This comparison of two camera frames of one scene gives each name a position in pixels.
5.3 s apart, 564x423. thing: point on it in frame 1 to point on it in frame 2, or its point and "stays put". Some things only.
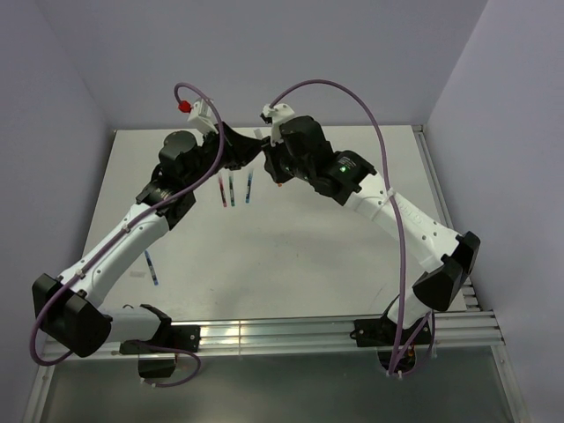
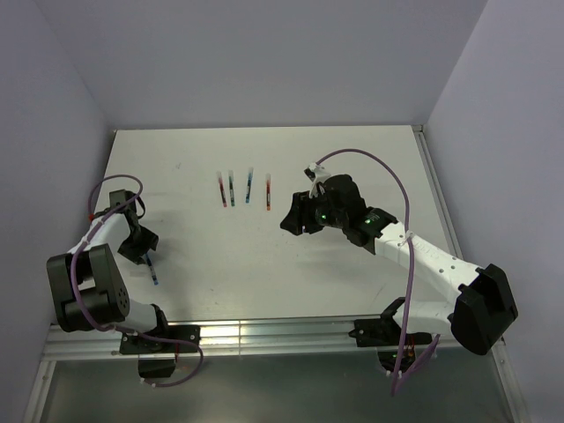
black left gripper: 240,149 to 148,241
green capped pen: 232,189 stays put
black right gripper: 271,164 to 300,212
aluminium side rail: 441,201 stays put
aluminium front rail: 476,328 stays put
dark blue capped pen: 151,268 stays put
